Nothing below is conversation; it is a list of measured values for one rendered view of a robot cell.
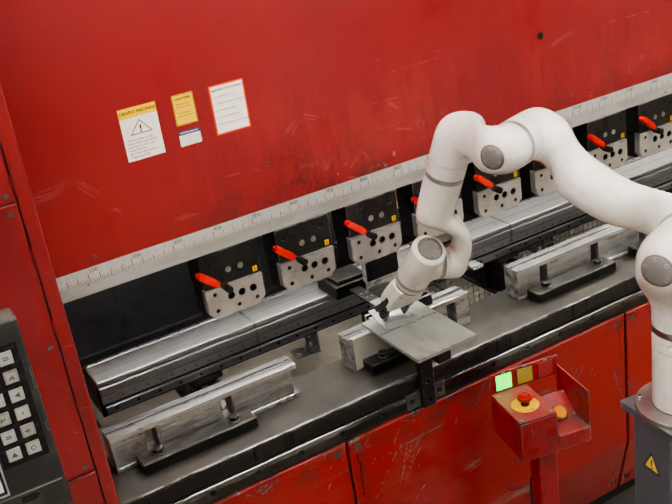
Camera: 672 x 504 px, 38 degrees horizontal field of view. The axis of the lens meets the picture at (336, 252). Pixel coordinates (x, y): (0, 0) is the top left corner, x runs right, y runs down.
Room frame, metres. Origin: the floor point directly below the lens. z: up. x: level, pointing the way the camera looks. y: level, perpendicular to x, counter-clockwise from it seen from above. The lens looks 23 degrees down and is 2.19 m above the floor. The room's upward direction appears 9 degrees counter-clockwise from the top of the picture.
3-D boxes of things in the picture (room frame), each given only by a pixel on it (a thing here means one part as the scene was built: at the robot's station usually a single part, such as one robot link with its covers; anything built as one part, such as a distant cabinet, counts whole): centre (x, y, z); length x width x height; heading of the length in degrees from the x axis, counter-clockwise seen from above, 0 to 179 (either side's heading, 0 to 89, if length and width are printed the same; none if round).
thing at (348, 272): (2.45, -0.05, 1.01); 0.26 x 0.12 x 0.05; 27
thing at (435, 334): (2.19, -0.18, 1.00); 0.26 x 0.18 x 0.01; 27
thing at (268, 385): (2.07, 0.38, 0.92); 0.50 x 0.06 x 0.10; 117
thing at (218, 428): (1.99, 0.40, 0.89); 0.30 x 0.05 x 0.03; 117
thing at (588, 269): (2.54, -0.68, 0.89); 0.30 x 0.05 x 0.03; 117
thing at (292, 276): (2.21, 0.09, 1.26); 0.15 x 0.09 x 0.17; 117
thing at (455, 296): (2.34, -0.16, 0.92); 0.39 x 0.06 x 0.10; 117
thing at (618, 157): (2.67, -0.80, 1.26); 0.15 x 0.09 x 0.17; 117
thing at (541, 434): (2.12, -0.46, 0.75); 0.20 x 0.16 x 0.18; 105
